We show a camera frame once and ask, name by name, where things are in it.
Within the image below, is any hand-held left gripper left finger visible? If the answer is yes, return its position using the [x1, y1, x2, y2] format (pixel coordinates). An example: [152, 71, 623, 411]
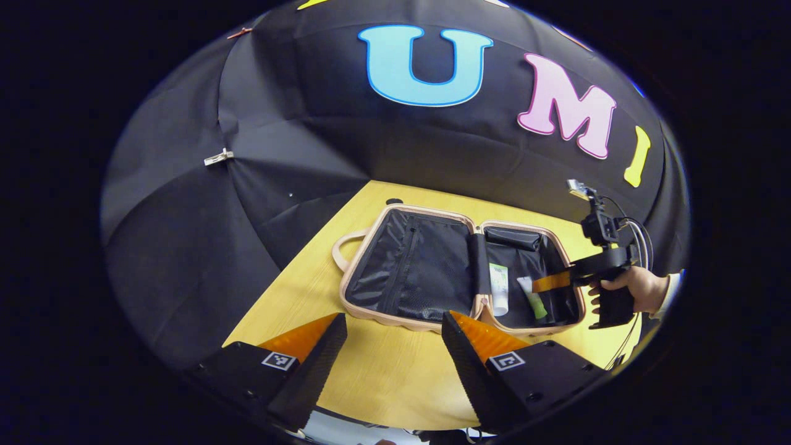
[184, 313, 349, 432]

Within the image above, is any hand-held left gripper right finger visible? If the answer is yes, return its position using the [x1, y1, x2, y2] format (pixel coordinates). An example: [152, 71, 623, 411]
[441, 310, 611, 433]

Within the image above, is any green and white cream tube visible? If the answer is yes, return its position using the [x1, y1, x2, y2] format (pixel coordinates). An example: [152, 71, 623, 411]
[517, 276, 549, 321]

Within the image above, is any white cream tube green print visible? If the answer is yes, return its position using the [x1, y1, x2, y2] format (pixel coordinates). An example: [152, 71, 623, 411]
[489, 263, 509, 316]

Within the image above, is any pink suitcase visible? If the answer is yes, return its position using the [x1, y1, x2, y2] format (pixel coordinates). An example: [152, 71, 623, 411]
[332, 204, 586, 337]

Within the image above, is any black backdrop cloth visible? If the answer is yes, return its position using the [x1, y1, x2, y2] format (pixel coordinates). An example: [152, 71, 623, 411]
[101, 0, 690, 371]

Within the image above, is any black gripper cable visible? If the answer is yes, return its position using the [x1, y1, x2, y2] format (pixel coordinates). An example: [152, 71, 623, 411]
[603, 197, 654, 371]

